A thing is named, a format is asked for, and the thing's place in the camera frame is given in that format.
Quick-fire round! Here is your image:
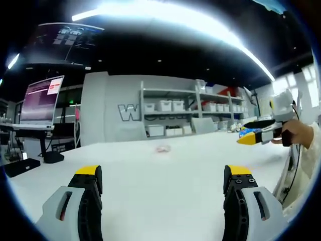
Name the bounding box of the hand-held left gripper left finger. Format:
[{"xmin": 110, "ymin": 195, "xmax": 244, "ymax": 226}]
[{"xmin": 37, "ymin": 165, "xmax": 103, "ymax": 241}]

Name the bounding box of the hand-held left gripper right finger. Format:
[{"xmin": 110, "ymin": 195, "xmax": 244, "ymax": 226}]
[{"xmin": 222, "ymin": 164, "xmax": 289, "ymax": 241}]

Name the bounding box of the clear resealable bag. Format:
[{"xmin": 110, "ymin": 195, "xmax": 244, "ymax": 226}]
[{"xmin": 154, "ymin": 145, "xmax": 172, "ymax": 154}]

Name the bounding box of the open laptop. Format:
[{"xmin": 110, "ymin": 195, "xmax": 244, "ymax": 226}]
[{"xmin": 0, "ymin": 74, "xmax": 65, "ymax": 132}]

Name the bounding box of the person's right hand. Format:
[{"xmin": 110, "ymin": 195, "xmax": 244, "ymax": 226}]
[{"xmin": 270, "ymin": 119, "xmax": 314, "ymax": 147}]

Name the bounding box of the blue snack packet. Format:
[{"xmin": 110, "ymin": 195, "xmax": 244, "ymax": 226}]
[{"xmin": 238, "ymin": 127, "xmax": 263, "ymax": 138}]

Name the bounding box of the window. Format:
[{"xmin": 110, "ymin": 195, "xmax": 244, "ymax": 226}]
[{"xmin": 271, "ymin": 63, "xmax": 319, "ymax": 109}]

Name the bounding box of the black tripod stand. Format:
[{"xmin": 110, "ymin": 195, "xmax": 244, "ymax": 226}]
[{"xmin": 243, "ymin": 86, "xmax": 260, "ymax": 107}]

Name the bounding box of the black laptop stand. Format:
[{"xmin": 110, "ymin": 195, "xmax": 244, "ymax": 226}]
[{"xmin": 0, "ymin": 129, "xmax": 65, "ymax": 164}]

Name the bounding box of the grey leaning board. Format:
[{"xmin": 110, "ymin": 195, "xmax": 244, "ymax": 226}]
[{"xmin": 191, "ymin": 117, "xmax": 218, "ymax": 134}]

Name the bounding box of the black box with white print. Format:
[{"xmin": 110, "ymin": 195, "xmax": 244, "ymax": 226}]
[{"xmin": 51, "ymin": 142, "xmax": 76, "ymax": 153}]

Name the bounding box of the black flat box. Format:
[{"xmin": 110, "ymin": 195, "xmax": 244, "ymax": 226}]
[{"xmin": 4, "ymin": 158, "xmax": 41, "ymax": 178}]

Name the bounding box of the row of white storage boxes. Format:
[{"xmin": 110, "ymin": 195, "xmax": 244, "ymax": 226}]
[{"xmin": 144, "ymin": 99, "xmax": 245, "ymax": 138}]

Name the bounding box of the grey shelf unit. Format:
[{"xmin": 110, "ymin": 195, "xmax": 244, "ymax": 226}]
[{"xmin": 139, "ymin": 79, "xmax": 248, "ymax": 138}]

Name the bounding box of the ceiling light strip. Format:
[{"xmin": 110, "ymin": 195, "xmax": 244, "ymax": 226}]
[{"xmin": 71, "ymin": 0, "xmax": 276, "ymax": 81}]

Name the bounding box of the hanging dark display screen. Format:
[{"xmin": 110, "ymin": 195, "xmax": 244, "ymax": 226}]
[{"xmin": 27, "ymin": 22, "xmax": 105, "ymax": 65}]

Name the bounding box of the black cable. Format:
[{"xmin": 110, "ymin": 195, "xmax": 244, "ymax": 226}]
[{"xmin": 282, "ymin": 100, "xmax": 303, "ymax": 202}]

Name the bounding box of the grey wall letter sign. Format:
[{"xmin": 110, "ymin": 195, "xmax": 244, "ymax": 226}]
[{"xmin": 117, "ymin": 103, "xmax": 141, "ymax": 122}]

